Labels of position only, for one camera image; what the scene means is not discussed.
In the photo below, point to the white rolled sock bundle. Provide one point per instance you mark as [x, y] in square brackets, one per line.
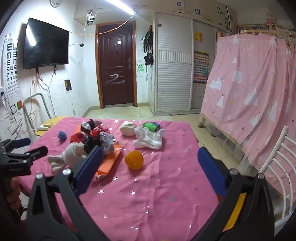
[127, 129]

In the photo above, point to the black hanging bag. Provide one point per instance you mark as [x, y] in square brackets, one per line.
[149, 59]

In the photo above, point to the orange plastic ball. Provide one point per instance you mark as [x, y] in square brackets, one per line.
[134, 160]

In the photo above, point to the eye chart poster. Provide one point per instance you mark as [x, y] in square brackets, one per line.
[11, 69]

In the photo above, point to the green and blue sock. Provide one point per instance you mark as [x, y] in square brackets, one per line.
[151, 127]

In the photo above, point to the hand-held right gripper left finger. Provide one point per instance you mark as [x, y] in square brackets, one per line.
[90, 166]

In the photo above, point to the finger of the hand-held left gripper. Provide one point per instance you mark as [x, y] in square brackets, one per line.
[22, 142]
[38, 153]

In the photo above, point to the yellow sticker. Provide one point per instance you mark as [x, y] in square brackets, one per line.
[198, 36]

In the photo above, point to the black wall television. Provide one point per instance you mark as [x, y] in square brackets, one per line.
[46, 44]

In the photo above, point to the grey patterned crumpled bag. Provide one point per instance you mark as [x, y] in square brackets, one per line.
[106, 142]

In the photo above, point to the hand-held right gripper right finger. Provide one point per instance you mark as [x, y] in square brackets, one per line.
[210, 169]

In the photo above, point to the white plastic bag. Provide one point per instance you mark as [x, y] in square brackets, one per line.
[149, 140]

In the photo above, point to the person's left hand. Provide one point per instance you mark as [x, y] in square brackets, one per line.
[14, 192]

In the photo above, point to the white metal chair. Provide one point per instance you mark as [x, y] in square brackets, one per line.
[277, 166]

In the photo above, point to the white wall socket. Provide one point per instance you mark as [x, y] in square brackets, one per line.
[2, 93]

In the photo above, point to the pink tree-print curtain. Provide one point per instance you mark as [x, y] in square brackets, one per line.
[242, 92]

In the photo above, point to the colourful grid poster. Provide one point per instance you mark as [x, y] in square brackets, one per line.
[201, 67]

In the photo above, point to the white security camera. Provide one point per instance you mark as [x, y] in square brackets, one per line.
[91, 18]

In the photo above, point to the pink star-print tablecloth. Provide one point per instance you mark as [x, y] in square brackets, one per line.
[161, 180]

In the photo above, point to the black hanging bags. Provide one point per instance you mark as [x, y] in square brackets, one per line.
[148, 39]

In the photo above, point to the white crumpled cloth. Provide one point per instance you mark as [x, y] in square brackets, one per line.
[69, 154]

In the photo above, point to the ceiling tube light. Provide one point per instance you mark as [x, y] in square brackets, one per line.
[126, 7]

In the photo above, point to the white power strip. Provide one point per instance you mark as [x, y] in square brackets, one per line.
[44, 127]

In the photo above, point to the dark brown door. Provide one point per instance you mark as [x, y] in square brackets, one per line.
[115, 69]

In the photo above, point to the long orange box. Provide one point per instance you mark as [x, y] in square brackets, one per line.
[109, 164]

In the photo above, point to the small blue crumpled ball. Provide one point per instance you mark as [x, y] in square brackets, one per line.
[62, 135]

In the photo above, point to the red and green flag sticker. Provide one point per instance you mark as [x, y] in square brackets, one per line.
[19, 104]

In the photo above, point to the white and black crumpled wrapper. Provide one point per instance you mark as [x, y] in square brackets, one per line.
[87, 126]

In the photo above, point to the wooden bed frame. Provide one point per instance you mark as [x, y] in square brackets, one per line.
[254, 29]

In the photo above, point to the white slatted wardrobe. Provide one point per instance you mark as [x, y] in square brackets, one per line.
[173, 81]

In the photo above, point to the grey metal tube frame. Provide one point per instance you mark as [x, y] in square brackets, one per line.
[44, 102]

